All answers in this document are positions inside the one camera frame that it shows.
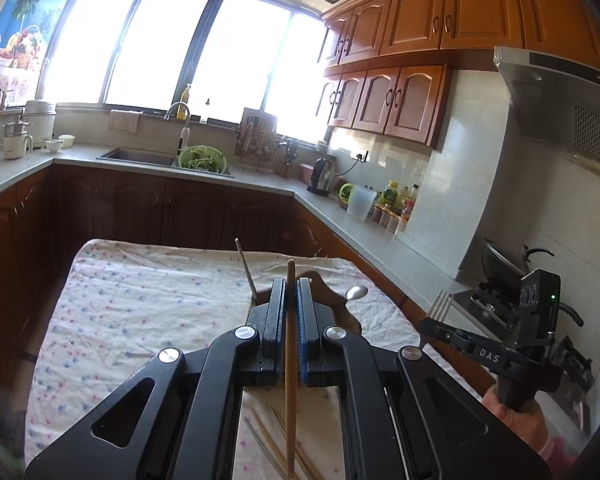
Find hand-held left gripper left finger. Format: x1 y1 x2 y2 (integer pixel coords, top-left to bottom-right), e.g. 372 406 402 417
24 278 287 480

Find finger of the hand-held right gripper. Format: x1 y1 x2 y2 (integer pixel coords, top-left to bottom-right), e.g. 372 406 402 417
419 317 477 357

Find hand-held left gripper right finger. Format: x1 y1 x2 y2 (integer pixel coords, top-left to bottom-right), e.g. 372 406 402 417
296 278 552 480

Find steel fork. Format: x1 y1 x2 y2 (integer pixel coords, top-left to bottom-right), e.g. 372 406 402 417
419 290 454 349

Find wooden utensil holder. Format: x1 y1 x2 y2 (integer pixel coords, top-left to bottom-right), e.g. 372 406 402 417
250 271 366 337

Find person's right forearm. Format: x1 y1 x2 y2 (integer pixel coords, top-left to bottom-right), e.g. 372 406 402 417
536 434 583 468

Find person's right hand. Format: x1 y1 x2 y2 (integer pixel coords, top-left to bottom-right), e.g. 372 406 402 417
482 387 549 456

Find gas stove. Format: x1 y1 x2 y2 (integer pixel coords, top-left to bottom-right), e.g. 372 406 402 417
452 280 597 397

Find black wok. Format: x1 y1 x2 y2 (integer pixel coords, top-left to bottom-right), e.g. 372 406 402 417
482 237 557 287

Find row of spice jars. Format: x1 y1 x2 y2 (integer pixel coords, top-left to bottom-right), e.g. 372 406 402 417
369 205 409 235

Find floral tablecloth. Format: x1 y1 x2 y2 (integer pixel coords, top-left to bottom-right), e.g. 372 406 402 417
24 237 487 480

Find translucent plastic pitcher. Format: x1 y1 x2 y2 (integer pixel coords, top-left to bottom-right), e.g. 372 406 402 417
346 185 379 223

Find steel electric kettle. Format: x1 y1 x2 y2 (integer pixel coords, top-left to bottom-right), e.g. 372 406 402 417
307 156 337 197

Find green colander with vegetables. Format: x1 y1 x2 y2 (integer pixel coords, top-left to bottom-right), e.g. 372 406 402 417
178 145 229 174

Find dark wooden base cabinets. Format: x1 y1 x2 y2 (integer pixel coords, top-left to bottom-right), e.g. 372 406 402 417
0 164 497 397

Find steel kitchen sink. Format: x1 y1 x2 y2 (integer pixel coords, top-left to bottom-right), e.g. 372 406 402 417
96 146 234 179

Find steel range hood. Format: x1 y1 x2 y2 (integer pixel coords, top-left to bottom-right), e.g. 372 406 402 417
493 46 600 177

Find chrome sink faucet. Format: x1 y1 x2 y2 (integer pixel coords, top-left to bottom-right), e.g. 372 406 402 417
163 101 191 157

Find hanging dish towel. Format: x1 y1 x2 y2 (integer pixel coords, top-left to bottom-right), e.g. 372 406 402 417
108 109 141 134

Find large kitchen window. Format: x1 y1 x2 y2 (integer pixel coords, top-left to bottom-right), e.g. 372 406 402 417
40 0 332 147

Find white rice cooker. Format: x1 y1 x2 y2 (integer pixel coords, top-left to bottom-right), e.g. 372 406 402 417
22 100 57 150

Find white blender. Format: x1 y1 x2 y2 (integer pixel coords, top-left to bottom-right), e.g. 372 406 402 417
2 115 34 161

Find thin steel utensil handle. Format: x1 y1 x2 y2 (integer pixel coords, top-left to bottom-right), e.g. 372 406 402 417
235 238 259 307

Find wire dish rack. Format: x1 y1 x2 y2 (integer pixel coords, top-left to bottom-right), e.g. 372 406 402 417
234 107 281 174

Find short wooden wall cabinets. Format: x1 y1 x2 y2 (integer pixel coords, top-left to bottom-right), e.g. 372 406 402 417
313 64 454 150

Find tall wooden wall cabinets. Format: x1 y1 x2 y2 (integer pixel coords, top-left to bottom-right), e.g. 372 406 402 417
322 0 600 69

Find tropical fruit wall poster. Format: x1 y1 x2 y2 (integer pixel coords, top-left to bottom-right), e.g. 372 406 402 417
0 0 79 89

